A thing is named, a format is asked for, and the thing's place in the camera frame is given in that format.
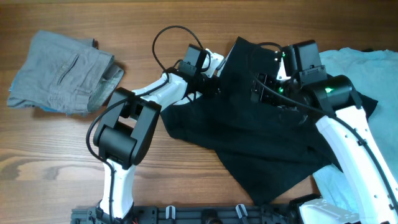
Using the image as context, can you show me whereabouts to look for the black shorts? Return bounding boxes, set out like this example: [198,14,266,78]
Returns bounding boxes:
[160,36,379,206]

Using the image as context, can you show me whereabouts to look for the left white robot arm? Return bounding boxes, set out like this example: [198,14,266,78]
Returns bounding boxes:
[86,45,225,223]

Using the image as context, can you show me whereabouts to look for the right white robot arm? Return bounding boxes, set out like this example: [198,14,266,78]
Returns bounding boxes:
[246,40,397,223]

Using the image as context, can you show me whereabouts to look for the light blue t-shirt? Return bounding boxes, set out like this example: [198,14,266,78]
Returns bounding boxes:
[313,48,397,213]

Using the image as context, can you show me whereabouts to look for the folded grey shorts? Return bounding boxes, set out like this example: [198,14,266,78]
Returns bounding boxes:
[7,30,124,114]

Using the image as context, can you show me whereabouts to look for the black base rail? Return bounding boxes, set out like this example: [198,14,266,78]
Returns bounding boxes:
[70,203,299,224]

